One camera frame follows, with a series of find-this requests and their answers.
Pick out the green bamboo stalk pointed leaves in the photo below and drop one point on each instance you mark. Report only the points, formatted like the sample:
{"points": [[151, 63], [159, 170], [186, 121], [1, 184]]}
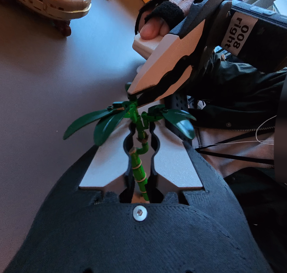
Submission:
{"points": [[138, 165]]}

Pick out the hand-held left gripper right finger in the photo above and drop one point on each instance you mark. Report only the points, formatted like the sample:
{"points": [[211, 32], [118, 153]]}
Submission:
{"points": [[177, 165]]}

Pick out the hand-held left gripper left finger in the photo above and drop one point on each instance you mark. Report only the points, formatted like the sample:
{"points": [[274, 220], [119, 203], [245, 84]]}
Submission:
{"points": [[105, 167]]}

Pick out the person's right forearm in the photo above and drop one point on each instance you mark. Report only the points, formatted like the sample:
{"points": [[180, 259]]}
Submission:
{"points": [[235, 82]]}

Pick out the tan brick-built pot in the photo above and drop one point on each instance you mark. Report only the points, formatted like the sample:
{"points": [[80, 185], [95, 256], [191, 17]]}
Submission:
{"points": [[56, 6]]}

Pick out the person's right hand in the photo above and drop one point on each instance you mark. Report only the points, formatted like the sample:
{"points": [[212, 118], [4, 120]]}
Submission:
{"points": [[152, 30]]}

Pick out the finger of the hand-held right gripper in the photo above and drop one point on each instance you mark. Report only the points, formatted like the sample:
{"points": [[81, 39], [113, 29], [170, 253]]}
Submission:
{"points": [[168, 59], [174, 84]]}

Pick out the person's pale shirt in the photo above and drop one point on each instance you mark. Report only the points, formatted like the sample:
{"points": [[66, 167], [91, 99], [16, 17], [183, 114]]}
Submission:
{"points": [[224, 142]]}

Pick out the grey desk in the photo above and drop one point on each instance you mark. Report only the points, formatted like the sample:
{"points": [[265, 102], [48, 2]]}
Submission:
{"points": [[56, 80]]}

